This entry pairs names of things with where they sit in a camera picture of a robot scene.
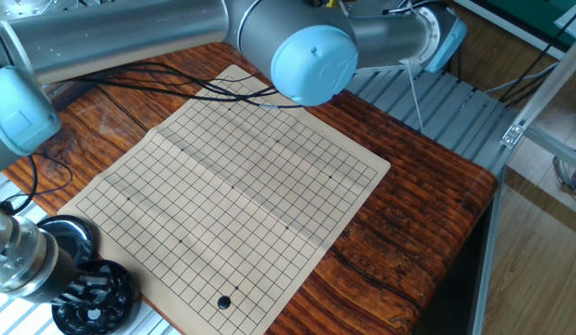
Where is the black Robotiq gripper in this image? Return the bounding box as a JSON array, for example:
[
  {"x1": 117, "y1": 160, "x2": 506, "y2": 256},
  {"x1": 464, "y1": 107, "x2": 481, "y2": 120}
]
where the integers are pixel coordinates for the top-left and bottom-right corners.
[{"x1": 21, "y1": 248, "x2": 113, "y2": 309}]

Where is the beige Go board mat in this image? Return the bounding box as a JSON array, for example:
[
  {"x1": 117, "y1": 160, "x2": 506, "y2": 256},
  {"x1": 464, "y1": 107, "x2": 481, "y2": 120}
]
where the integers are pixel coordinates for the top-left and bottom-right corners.
[{"x1": 61, "y1": 64, "x2": 392, "y2": 335}]

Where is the black cable grey sleeve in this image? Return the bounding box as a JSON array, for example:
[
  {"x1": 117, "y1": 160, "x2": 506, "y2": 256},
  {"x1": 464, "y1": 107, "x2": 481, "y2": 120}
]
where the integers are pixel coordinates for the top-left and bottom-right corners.
[{"x1": 63, "y1": 62, "x2": 307, "y2": 111}]

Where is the black bowl lid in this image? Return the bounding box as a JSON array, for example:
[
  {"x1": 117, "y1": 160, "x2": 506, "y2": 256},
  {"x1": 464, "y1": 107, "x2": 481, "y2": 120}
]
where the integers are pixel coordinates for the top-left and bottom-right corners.
[{"x1": 35, "y1": 214, "x2": 96, "y2": 267}]

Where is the thick black cable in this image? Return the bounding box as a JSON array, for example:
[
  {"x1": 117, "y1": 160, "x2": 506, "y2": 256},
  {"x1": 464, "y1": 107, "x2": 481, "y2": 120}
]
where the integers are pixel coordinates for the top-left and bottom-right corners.
[{"x1": 63, "y1": 62, "x2": 279, "y2": 101}]

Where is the grey cable coil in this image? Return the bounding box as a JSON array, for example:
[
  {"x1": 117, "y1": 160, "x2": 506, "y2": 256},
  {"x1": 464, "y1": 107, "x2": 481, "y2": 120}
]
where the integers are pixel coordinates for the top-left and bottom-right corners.
[{"x1": 551, "y1": 149, "x2": 576, "y2": 209}]

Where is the aluminium frame beam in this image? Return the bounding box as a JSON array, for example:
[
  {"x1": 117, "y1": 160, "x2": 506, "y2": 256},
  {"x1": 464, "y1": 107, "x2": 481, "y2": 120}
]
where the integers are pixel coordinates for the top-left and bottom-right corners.
[
  {"x1": 470, "y1": 165, "x2": 506, "y2": 335},
  {"x1": 500, "y1": 42, "x2": 576, "y2": 150},
  {"x1": 523, "y1": 126, "x2": 576, "y2": 172}
]

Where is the thin white cord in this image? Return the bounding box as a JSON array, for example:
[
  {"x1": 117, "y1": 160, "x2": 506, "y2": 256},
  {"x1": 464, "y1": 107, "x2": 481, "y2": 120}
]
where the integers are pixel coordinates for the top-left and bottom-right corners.
[{"x1": 405, "y1": 60, "x2": 426, "y2": 134}]

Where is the black bowl of stones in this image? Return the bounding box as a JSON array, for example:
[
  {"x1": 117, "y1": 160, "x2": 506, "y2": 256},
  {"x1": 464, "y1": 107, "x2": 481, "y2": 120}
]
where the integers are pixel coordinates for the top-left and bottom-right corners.
[{"x1": 51, "y1": 259, "x2": 141, "y2": 335}]

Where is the black cable angled plug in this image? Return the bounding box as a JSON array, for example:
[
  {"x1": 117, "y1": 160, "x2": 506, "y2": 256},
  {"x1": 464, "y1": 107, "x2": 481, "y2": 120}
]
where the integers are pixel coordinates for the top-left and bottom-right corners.
[{"x1": 1, "y1": 153, "x2": 74, "y2": 218}]

